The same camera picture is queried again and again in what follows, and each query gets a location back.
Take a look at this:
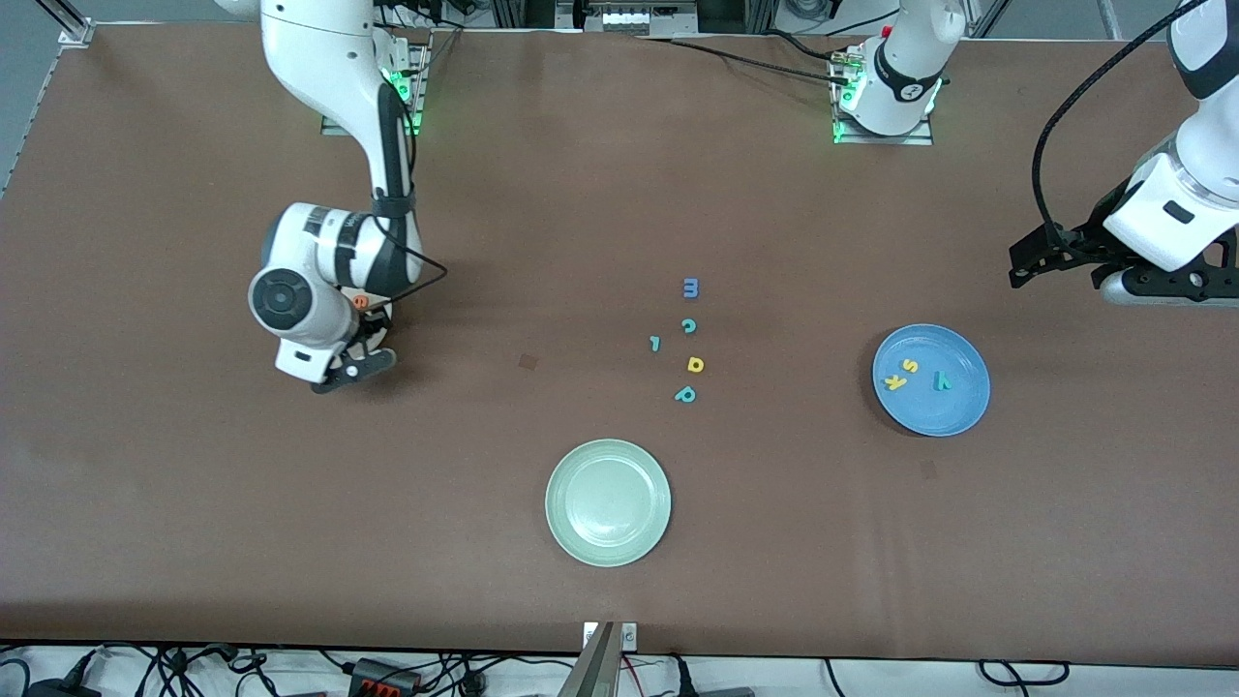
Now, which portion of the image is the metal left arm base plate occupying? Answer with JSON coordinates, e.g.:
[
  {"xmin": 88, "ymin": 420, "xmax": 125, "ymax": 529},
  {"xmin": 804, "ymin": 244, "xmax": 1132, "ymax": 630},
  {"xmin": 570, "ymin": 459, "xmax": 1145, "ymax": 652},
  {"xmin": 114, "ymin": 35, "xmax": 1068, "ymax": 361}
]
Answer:
[{"xmin": 832, "ymin": 44, "xmax": 936, "ymax": 147}]

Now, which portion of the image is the grey metal camera post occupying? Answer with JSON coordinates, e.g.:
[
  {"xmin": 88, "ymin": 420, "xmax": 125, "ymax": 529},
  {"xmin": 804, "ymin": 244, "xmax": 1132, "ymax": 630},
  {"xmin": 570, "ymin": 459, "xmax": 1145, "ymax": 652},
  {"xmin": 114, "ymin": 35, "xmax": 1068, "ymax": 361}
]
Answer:
[{"xmin": 557, "ymin": 621, "xmax": 620, "ymax": 697}]

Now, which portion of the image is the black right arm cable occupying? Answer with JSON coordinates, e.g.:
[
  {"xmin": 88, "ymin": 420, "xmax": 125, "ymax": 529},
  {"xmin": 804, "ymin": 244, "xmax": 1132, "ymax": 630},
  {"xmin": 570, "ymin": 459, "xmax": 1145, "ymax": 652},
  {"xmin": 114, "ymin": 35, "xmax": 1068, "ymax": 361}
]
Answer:
[{"xmin": 373, "ymin": 92, "xmax": 449, "ymax": 306}]

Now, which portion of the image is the aluminium frame profile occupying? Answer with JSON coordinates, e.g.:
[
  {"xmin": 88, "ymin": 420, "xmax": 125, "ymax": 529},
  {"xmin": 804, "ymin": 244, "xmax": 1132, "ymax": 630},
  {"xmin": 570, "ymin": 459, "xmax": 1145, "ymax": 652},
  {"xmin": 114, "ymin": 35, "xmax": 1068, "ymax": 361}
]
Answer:
[{"xmin": 39, "ymin": 0, "xmax": 95, "ymax": 47}]

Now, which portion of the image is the beige brown round plate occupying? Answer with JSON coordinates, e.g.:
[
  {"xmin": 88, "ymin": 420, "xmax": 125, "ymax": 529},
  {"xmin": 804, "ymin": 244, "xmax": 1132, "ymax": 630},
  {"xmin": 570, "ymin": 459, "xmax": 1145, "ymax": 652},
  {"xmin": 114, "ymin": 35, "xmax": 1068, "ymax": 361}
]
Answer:
[{"xmin": 363, "ymin": 281, "xmax": 395, "ymax": 340}]

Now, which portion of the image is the long black table cable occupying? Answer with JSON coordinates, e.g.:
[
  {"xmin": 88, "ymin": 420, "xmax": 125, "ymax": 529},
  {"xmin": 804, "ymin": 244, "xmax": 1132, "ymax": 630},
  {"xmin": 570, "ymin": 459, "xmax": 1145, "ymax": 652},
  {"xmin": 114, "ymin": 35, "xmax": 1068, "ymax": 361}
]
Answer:
[{"xmin": 639, "ymin": 35, "xmax": 853, "ymax": 86}]

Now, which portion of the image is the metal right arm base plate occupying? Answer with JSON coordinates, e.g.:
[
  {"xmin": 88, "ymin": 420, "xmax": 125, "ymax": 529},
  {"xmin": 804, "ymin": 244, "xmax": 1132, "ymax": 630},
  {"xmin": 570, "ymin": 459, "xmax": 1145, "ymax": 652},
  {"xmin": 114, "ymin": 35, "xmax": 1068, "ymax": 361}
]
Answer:
[{"xmin": 321, "ymin": 44, "xmax": 433, "ymax": 137}]

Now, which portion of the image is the silver electronics box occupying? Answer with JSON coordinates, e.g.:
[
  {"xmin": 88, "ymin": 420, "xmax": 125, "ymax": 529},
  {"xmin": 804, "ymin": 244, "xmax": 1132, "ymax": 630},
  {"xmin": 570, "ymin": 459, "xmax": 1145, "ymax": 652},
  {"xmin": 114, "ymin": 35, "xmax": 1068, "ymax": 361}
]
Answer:
[{"xmin": 576, "ymin": 0, "xmax": 700, "ymax": 38}]

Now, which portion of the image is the black orange power strip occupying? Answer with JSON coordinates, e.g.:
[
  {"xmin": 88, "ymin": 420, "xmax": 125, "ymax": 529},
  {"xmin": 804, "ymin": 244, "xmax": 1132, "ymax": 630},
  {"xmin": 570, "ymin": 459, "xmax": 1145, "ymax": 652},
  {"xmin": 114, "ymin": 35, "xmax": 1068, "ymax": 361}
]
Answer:
[{"xmin": 348, "ymin": 657, "xmax": 423, "ymax": 694}]

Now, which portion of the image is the pale green round plate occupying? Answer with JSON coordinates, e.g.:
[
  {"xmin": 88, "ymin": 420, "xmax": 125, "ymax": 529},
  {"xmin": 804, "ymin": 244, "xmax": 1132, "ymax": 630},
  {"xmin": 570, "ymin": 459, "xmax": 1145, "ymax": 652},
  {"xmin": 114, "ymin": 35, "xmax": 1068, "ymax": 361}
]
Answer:
[{"xmin": 545, "ymin": 439, "xmax": 672, "ymax": 568}]

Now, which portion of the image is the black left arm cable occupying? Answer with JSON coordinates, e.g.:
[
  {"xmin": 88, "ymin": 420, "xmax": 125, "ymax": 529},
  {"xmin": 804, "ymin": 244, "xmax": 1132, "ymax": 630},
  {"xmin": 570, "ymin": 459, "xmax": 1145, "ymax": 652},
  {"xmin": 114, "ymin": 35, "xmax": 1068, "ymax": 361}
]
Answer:
[{"xmin": 1030, "ymin": 0, "xmax": 1221, "ymax": 240}]

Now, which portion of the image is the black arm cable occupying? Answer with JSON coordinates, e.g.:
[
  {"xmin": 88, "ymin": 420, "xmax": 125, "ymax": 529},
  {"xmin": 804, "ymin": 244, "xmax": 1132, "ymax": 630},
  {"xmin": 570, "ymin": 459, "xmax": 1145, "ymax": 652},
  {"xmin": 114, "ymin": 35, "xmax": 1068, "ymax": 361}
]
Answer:
[
  {"xmin": 373, "ymin": 92, "xmax": 449, "ymax": 306},
  {"xmin": 1030, "ymin": 0, "xmax": 1221, "ymax": 240}
]

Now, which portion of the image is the blue round plate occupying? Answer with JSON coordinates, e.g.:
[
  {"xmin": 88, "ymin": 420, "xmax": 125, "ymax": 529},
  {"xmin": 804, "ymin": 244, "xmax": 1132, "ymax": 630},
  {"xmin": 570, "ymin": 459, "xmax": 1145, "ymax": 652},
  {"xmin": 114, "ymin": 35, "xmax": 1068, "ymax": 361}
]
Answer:
[{"xmin": 871, "ymin": 323, "xmax": 992, "ymax": 438}]

